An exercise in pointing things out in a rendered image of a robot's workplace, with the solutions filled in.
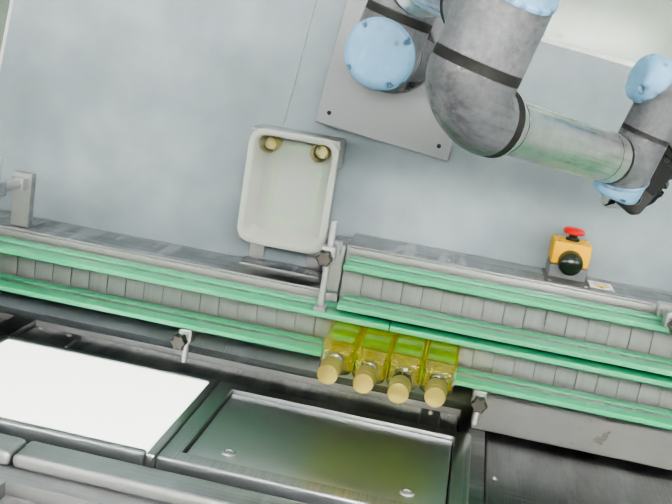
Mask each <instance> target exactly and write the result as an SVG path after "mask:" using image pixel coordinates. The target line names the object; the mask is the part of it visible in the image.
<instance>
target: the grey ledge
mask: <svg viewBox="0 0 672 504"><path fill-rule="evenodd" d="M486 403H487V406H488V408H487V409H486V410H484V412H483V413H482V414H480V413H479V417H478V422H477V424H476V425H473V424H471V428H475V429H480V430H484V431H489V432H494V433H498V434H503V435H508V436H512V437H517V438H522V439H526V440H531V441H536V442H540V443H545V444H550V445H554V446H559V447H564V448H569V449H573V450H578V451H583V452H587V453H592V454H597V455H601V456H606V457H611V458H615V459H620V460H625V461H629V462H634V463H639V464H643V465H648V466H653V467H657V468H662V469H667V470H671V471H672V430H669V429H664V428H659V427H654V426H649V425H645V424H640V423H635V422H630V421H625V420H621V419H616V418H611V417H606V416H601V415H597V414H592V413H587V412H582V411H577V410H573V409H568V408H563V407H558V406H553V405H549V404H544V403H539V402H534V401H529V400H525V399H520V398H515V397H510V396H505V395H501V394H496V393H491V392H487V398H486Z"/></svg>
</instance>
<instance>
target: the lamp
mask: <svg viewBox="0 0 672 504"><path fill-rule="evenodd" d="M558 267H559V269H560V270H561V272H562V273H564V274H565V275H568V276H573V275H576V274H578V273H579V272H580V271H581V269H582V267H583V260H582V257H581V256H580V254H579V253H577V252H576V251H573V250H568V251H565V252H563V253H562V254H561V255H560V256H559V258H558Z"/></svg>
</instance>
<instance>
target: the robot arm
mask: <svg viewBox="0 0 672 504"><path fill-rule="evenodd" d="M558 6H559V0H368V1H367V4H366V6H365V8H364V11H363V13H362V16H361V18H360V20H359V23H358V24H357V25H356V26H355V27H354V28H353V29H352V30H351V32H350V33H349V35H348V37H347V40H346V43H345V48H344V58H345V63H346V66H347V69H348V71H349V72H350V74H351V75H352V77H353V78H354V79H355V80H356V81H357V82H358V83H360V84H361V85H363V86H365V87H367V88H370V89H373V90H377V91H382V92H385V93H389V94H401V93H406V92H409V91H411V90H414V89H415V88H417V87H419V86H420V85H422V84H423V83H424V82H425V81H426V93H427V98H428V102H429V105H430V107H431V110H432V112H433V114H434V117H435V118H436V120H437V122H438V124H439V125H440V127H441V128H442V129H443V131H444V132H445V133H446V134H447V135H448V137H449V138H450V139H451V140H452V141H454V142H455V143H456V144H457V145H459V146H460V147H462V148H463V149H465V150H466V151H468V152H470V153H473V154H475V155H479V156H483V157H486V158H494V159H495V158H500V157H503V156H505V155H508V156H511V157H515V158H518V159H522V160H525V161H529V162H532V163H536V164H539V165H543V166H547V167H550V168H554V169H557V170H561V171H564V172H568V173H571V174H575V175H578V176H582V177H585V178H589V179H593V180H594V181H593V187H594V189H595V190H596V191H598V192H599V193H601V194H602V204H603V205H604V206H605V207H606V208H618V209H624V210H625V211H626V212H627V213H628V214H630V215H637V214H640V213H641V212H642V211H643V210H644V209H645V207H646V206H649V205H651V204H653V203H654V202H655V201H656V200H657V199H658V198H659V197H662V196H663V194H664V191H663V190H662V189H667V188H668V186H669V181H670V180H672V59H669V58H666V57H664V56H661V55H658V54H655V53H653V54H647V55H645V56H643V57H642V58H640V59H639V60H638V61H637V62H636V63H635V65H634V66H633V68H632V69H631V71H630V73H629V75H628V77H627V78H628V81H627V82H626V84H625V93H626V96H627V97H628V98H629V99H631V100H632V101H633V104H632V106H631V108H630V110H629V112H628V114H627V116H626V118H625V120H624V122H623V124H622V126H621V128H620V130H619V132H618V133H615V132H612V131H610V130H607V129H604V128H601V127H598V126H595V125H592V124H589V123H587V122H584V121H581V120H578V119H575V118H572V117H569V116H567V115H564V114H561V113H558V112H555V111H552V110H549V109H547V108H544V107H541V106H538V105H535V104H532V103H529V102H526V101H524V99H523V97H522V96H521V94H520V93H519V92H518V91H517V90H518V88H519V86H520V83H521V81H522V79H523V77H524V75H525V73H526V71H527V69H528V66H529V64H530V62H531V60H532V58H533V56H534V54H535V51H536V49H537V47H538V45H539V43H540V41H541V39H542V37H543V34H544V32H545V30H546V28H547V26H548V24H549V22H550V20H551V17H552V15H553V14H554V13H555V12H556V11H557V9H558ZM436 17H439V18H441V19H442V22H443V24H444V26H443V28H442V30H441V33H440V35H439V37H438V40H437V42H436V38H435V35H434V33H433V31H432V26H433V24H434V22H435V19H436ZM611 199H612V200H611Z"/></svg>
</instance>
